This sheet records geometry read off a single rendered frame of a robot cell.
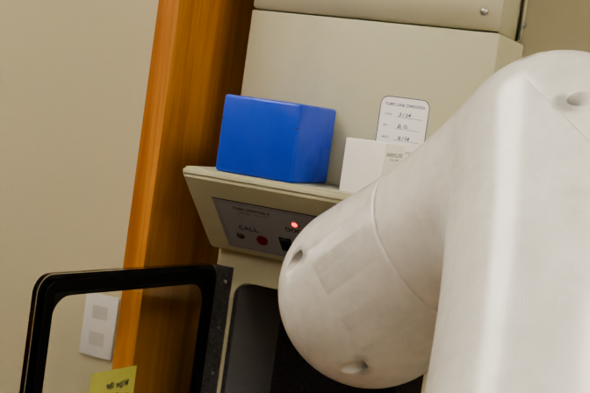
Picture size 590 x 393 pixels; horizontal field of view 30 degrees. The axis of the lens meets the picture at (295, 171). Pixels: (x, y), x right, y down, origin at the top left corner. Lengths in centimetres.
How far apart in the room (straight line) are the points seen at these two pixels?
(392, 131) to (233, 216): 21
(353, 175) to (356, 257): 58
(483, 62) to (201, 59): 36
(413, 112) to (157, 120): 31
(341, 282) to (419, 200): 8
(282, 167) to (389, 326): 60
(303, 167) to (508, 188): 74
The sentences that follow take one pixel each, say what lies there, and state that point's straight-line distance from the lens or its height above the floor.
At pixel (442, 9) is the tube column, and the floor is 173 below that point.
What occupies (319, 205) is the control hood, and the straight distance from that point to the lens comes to 122.
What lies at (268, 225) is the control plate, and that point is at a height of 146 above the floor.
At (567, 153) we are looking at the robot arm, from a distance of 55.
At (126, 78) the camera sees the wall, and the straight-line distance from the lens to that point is 200.
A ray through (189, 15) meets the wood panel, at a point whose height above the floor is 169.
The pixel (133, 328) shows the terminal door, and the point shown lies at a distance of 128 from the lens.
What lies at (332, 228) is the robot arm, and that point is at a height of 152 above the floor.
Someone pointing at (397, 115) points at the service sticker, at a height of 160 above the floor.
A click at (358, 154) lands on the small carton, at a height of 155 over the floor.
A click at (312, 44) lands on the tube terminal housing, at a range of 135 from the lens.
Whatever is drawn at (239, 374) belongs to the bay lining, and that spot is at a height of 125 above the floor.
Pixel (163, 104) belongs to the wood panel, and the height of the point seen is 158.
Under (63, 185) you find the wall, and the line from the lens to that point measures 208.
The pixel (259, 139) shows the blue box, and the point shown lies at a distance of 125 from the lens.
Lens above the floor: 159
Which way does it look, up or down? 3 degrees down
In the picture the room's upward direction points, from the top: 8 degrees clockwise
